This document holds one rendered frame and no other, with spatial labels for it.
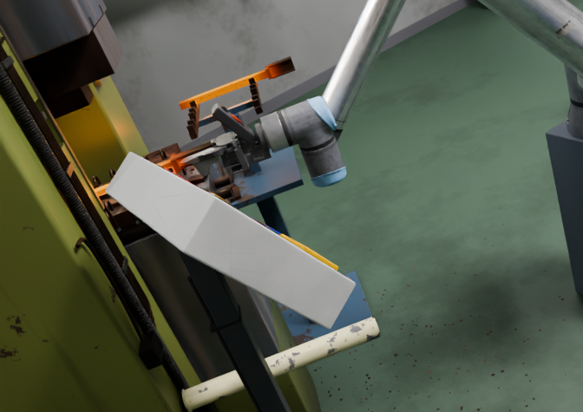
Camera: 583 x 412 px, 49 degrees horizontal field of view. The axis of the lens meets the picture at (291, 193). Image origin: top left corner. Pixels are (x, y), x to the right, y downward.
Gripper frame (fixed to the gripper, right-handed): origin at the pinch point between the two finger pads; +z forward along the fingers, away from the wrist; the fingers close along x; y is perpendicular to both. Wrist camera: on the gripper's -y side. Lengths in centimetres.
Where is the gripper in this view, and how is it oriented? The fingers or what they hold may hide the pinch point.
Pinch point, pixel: (183, 158)
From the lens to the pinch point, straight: 157.5
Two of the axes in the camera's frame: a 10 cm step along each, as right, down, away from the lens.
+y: 3.3, 8.4, 4.4
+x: -1.4, -4.2, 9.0
